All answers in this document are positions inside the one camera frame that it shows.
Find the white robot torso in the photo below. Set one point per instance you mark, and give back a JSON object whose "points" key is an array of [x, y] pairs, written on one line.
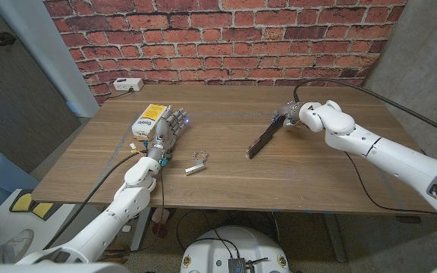
{"points": [[218, 250]]}

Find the white sneaker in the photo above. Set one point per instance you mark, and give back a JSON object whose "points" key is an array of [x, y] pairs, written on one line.
{"points": [[19, 244]]}

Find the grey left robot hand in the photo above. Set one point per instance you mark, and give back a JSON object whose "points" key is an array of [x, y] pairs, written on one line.
{"points": [[169, 130]]}

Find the grey table leg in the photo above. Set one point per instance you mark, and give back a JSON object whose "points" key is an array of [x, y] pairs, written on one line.
{"points": [[139, 235], [334, 239]]}

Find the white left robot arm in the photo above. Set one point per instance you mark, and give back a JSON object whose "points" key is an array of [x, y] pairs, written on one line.
{"points": [[116, 216]]}

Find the dark grey door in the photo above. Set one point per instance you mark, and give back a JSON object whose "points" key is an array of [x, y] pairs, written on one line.
{"points": [[10, 98]]}

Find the printed red brick backdrop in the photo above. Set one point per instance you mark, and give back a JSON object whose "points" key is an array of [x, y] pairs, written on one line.
{"points": [[222, 38]]}

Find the yellow and white package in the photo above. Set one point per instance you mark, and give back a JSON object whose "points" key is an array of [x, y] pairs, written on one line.
{"points": [[148, 119]]}

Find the white and yellow floor base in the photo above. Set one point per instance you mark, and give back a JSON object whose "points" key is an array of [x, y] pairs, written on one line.
{"points": [[17, 216]]}

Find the white power strip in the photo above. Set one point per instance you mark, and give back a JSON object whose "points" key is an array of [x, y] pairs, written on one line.
{"points": [[128, 84]]}

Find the red and white floor item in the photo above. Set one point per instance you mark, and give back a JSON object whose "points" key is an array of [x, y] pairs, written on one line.
{"points": [[158, 218]]}

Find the small grey electronics box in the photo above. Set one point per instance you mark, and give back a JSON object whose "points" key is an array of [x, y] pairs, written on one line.
{"points": [[237, 265]]}

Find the black stapler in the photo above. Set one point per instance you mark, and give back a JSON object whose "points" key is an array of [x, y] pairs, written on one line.
{"points": [[266, 136]]}

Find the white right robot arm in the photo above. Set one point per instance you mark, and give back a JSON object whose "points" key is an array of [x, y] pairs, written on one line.
{"points": [[393, 159]]}

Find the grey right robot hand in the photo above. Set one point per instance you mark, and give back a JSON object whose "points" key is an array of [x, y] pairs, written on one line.
{"points": [[290, 113]]}

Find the silver metal bracket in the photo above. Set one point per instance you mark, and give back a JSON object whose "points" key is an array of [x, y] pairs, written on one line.
{"points": [[197, 165]]}

